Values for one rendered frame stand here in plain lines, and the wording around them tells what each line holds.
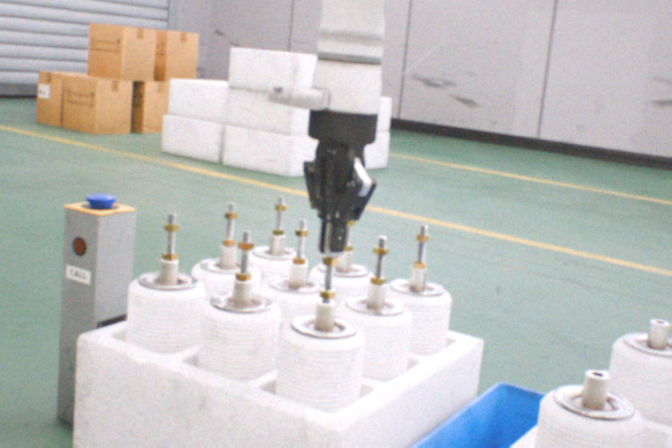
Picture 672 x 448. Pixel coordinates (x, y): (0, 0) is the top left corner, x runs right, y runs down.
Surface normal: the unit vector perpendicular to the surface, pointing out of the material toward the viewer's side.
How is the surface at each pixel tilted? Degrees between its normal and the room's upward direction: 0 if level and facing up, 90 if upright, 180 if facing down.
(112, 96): 90
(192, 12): 90
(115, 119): 90
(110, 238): 90
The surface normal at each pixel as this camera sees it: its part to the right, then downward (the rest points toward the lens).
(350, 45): 0.00, 0.16
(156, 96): 0.81, 0.17
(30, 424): 0.09, -0.98
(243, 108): -0.58, 0.08
